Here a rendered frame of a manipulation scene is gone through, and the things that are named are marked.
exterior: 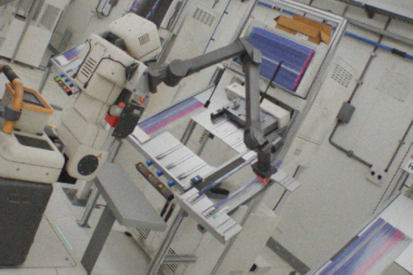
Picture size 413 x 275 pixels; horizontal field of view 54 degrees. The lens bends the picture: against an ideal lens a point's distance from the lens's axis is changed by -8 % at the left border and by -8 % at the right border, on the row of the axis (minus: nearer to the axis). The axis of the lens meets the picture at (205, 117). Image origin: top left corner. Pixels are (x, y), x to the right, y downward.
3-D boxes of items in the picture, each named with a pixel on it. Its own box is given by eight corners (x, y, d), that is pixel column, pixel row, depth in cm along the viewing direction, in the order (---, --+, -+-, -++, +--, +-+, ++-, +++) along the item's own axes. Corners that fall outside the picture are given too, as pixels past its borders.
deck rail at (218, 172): (186, 198, 218) (185, 189, 214) (184, 196, 219) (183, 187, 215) (287, 135, 248) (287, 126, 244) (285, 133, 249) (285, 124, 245)
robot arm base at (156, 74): (136, 64, 170) (152, 74, 162) (153, 57, 174) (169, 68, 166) (138, 83, 175) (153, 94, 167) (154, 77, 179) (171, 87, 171)
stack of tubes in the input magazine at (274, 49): (292, 91, 239) (313, 49, 235) (234, 62, 275) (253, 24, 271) (303, 97, 248) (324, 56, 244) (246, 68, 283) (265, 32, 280)
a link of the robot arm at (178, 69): (238, 43, 200) (248, 32, 192) (254, 67, 198) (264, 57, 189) (158, 74, 177) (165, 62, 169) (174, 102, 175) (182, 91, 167)
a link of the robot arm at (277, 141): (242, 141, 180) (252, 133, 173) (259, 127, 186) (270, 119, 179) (259, 164, 179) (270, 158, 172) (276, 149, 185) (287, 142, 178)
